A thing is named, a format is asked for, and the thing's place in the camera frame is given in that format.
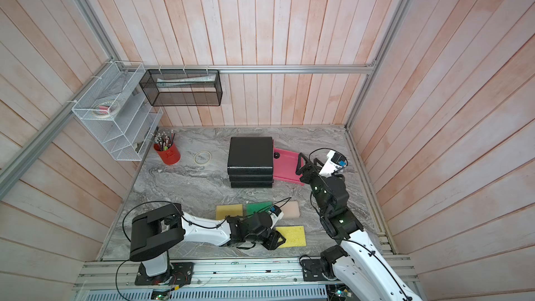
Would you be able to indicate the black drawer cabinet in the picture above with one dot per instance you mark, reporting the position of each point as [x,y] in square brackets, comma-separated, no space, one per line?
[251,162]

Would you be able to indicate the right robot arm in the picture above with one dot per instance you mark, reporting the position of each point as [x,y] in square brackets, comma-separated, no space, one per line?
[354,260]

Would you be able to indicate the beige sponge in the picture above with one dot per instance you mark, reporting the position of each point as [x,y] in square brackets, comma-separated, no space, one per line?
[291,210]

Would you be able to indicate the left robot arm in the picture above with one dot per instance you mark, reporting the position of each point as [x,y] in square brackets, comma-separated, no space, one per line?
[155,232]

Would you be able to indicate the tape roll on table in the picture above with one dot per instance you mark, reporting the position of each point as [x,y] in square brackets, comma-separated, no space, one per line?
[202,158]

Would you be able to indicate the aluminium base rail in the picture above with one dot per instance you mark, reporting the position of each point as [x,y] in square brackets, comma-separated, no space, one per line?
[205,273]

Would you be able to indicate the red pen cup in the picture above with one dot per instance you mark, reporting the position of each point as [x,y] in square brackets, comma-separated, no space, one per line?
[170,155]

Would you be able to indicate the bright yellow sponge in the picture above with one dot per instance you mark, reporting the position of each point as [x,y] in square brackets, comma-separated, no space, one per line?
[294,235]

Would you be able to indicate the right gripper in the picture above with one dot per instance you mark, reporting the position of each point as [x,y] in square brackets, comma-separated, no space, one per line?
[312,168]

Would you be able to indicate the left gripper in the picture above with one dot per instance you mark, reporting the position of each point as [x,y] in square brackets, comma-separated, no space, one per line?
[272,243]

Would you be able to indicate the dull yellow sponge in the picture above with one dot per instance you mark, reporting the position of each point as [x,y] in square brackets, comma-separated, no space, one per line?
[223,211]

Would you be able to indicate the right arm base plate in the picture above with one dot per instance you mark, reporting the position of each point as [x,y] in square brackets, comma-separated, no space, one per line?
[316,269]

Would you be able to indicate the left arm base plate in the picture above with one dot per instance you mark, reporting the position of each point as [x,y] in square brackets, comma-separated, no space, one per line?
[178,274]

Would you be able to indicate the green yellow sponge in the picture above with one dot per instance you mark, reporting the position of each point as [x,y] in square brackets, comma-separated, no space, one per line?
[252,208]

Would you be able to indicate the white wire shelf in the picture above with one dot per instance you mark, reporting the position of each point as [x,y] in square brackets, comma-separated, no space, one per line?
[127,136]

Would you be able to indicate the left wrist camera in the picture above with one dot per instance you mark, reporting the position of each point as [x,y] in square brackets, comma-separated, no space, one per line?
[276,214]

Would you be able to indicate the tape roll in shelf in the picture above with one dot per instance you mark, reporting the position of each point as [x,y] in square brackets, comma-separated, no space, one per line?
[105,109]

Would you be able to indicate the pens in cup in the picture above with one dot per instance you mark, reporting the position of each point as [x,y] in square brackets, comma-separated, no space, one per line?
[164,140]

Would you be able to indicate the aluminium frame crossbar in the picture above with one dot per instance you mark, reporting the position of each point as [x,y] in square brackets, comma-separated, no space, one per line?
[265,69]

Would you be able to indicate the black mesh basket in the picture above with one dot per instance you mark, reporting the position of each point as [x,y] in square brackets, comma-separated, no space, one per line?
[182,87]

